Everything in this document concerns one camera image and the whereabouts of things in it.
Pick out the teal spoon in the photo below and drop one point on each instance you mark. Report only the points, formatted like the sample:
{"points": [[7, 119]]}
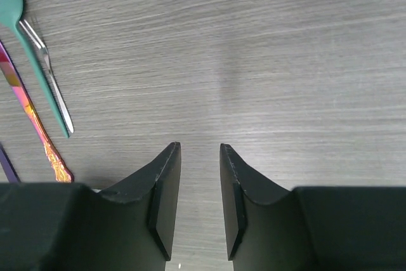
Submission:
{"points": [[12, 18]]}

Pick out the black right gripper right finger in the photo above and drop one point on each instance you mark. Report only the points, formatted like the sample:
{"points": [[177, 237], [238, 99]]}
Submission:
{"points": [[268, 227]]}

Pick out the dark fork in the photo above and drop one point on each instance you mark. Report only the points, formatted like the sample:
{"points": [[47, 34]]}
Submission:
{"points": [[37, 40]]}

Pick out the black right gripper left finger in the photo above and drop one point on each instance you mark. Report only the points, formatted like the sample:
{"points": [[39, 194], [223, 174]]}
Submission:
{"points": [[69, 226]]}

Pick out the purple metallic spoon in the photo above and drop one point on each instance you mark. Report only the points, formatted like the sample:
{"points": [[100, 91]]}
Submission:
{"points": [[8, 168]]}

